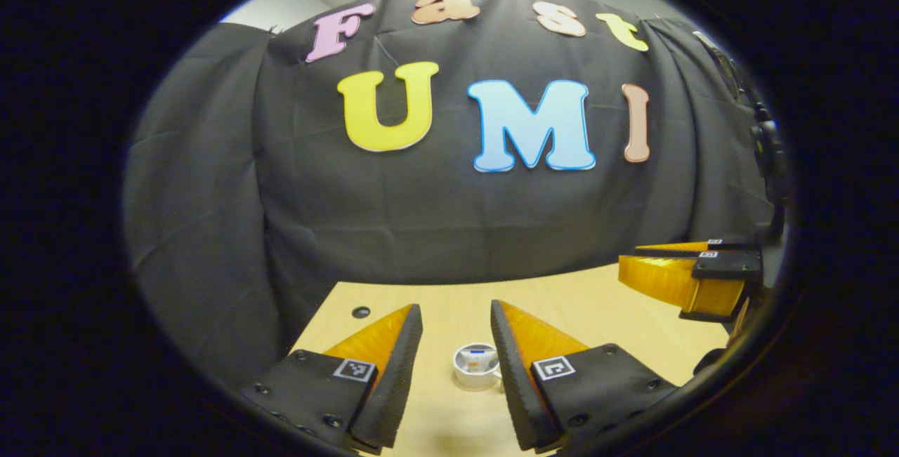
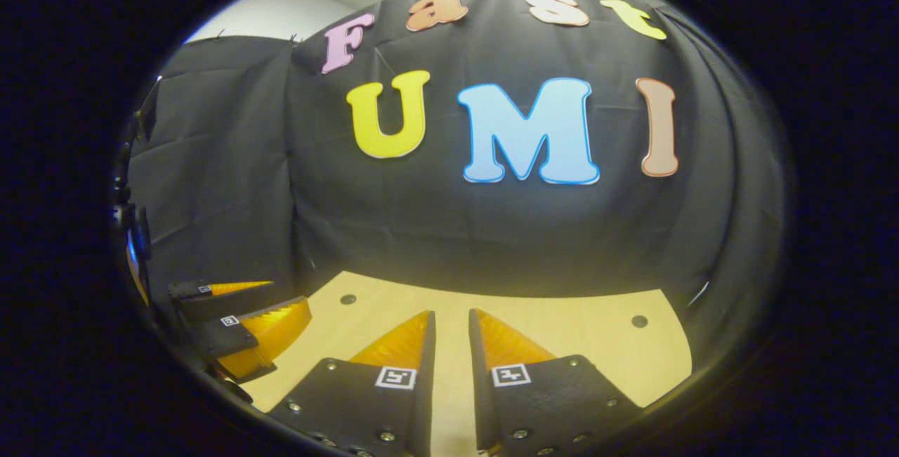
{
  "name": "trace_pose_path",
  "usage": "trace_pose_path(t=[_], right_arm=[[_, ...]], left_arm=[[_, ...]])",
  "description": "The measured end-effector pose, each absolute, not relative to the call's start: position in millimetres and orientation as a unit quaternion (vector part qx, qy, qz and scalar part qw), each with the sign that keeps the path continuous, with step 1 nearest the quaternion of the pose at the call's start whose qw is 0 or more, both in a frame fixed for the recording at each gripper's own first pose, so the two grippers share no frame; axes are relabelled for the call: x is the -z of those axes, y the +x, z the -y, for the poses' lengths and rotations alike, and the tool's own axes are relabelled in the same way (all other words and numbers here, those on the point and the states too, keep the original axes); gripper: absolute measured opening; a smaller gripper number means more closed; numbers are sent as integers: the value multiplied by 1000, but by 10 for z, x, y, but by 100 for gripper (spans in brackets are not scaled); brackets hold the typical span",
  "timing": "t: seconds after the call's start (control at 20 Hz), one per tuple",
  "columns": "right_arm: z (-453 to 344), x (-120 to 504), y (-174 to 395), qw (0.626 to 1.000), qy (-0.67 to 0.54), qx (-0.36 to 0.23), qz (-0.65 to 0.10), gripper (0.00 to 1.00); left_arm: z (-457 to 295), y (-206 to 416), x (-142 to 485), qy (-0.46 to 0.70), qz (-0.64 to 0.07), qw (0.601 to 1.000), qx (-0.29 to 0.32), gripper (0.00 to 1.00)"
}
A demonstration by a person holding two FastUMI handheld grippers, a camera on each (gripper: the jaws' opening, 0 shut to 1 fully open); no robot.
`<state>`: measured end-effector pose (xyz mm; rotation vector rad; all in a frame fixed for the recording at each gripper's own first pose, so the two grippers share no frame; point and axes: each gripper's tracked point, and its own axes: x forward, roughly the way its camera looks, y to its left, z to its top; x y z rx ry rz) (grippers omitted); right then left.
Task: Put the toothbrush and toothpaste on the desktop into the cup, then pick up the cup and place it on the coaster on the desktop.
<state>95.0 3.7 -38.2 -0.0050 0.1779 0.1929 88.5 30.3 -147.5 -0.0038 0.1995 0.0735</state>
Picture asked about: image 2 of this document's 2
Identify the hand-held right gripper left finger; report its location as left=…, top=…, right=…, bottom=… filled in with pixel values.
left=270, top=310, right=436, bottom=457

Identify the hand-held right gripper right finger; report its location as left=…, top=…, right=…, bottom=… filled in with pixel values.
left=468, top=308, right=643, bottom=457

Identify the wooden desktop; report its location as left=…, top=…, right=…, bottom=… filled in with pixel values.
left=246, top=271, right=693, bottom=457

